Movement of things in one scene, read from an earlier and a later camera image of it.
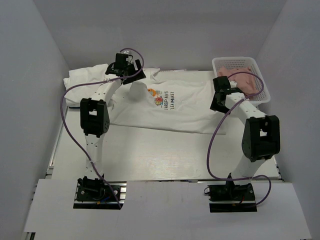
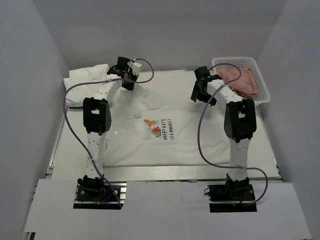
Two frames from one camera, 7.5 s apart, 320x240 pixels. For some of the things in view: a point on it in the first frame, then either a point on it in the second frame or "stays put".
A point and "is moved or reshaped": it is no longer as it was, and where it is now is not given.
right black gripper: (215, 105) → (197, 94)
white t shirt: (81, 75) stays put
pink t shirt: (248, 84) stays put
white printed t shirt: (178, 100) is moved or reshaped
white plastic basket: (264, 96) stays put
